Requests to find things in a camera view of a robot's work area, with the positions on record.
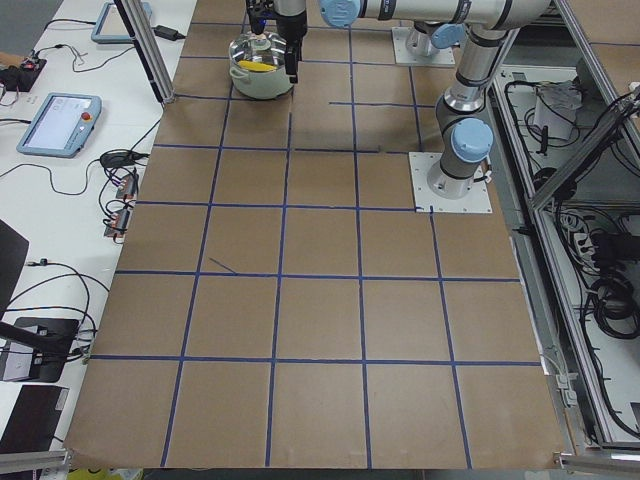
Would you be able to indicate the small circuit board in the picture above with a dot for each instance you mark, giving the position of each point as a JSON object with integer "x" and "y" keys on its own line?
{"x": 128, "y": 187}
{"x": 116, "y": 224}

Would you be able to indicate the aluminium frame post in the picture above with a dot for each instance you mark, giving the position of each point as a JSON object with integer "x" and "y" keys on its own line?
{"x": 140, "y": 32}

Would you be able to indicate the small circuit board upper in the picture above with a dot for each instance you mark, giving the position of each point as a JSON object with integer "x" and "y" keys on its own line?
{"x": 128, "y": 187}

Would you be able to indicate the pale green metal pot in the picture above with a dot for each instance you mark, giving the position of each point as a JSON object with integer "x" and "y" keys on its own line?
{"x": 258, "y": 85}

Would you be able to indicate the yellow corn cob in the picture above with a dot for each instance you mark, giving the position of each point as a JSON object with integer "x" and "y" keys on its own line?
{"x": 255, "y": 66}

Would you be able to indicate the black monitor stand base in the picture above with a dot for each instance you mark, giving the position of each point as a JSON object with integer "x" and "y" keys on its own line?
{"x": 37, "y": 348}

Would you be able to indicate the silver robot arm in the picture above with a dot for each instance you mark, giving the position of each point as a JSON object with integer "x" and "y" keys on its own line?
{"x": 488, "y": 27}
{"x": 291, "y": 22}

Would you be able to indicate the glass pot lid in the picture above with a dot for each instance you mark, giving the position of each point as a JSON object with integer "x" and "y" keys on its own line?
{"x": 267, "y": 48}

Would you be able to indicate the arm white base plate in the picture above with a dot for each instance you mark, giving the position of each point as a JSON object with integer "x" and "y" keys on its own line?
{"x": 414, "y": 48}
{"x": 434, "y": 192}

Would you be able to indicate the near blue teach pendant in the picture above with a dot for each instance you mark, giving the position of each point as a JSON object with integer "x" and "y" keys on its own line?
{"x": 61, "y": 126}

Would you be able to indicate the black power adapter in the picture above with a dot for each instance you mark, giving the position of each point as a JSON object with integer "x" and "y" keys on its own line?
{"x": 168, "y": 33}

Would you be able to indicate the small circuit board lower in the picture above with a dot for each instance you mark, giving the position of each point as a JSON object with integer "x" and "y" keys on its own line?
{"x": 116, "y": 224}

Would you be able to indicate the far blue teach pendant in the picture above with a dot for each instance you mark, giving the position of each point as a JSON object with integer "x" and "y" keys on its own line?
{"x": 109, "y": 27}

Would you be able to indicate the black mouse device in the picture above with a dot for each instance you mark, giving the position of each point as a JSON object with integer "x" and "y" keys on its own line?
{"x": 120, "y": 158}

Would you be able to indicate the blue teach pendant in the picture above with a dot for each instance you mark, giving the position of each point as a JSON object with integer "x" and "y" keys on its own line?
{"x": 109, "y": 27}
{"x": 61, "y": 126}

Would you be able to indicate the black electronics box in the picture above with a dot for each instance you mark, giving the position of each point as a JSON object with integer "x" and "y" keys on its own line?
{"x": 21, "y": 78}

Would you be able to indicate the white paper bag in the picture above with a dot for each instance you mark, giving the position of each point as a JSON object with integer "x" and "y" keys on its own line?
{"x": 556, "y": 108}

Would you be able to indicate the brown paper table cover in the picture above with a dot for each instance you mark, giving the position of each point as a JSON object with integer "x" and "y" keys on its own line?
{"x": 279, "y": 302}

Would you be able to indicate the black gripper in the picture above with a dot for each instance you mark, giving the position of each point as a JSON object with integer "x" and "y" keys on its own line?
{"x": 291, "y": 29}

